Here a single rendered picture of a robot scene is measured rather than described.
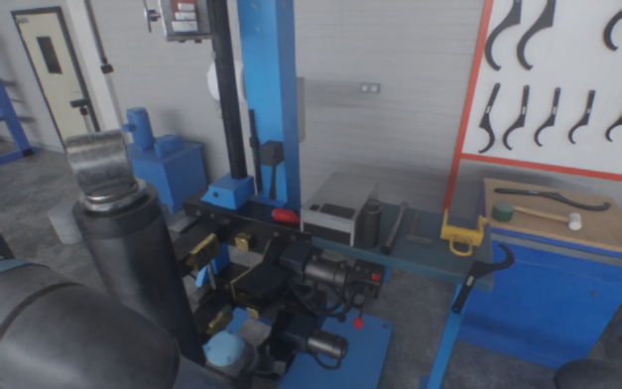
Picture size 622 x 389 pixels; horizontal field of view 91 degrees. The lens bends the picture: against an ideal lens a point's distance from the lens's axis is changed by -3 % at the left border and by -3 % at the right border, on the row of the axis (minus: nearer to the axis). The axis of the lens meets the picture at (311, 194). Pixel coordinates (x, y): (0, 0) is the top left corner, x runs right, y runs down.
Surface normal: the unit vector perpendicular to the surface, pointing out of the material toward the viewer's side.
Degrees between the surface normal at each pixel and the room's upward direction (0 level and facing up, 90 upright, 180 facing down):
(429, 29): 90
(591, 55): 90
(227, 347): 19
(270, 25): 90
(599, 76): 90
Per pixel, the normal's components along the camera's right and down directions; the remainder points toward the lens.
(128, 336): 0.69, -0.62
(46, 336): 0.27, -0.46
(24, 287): 0.02, -0.91
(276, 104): -0.40, 0.45
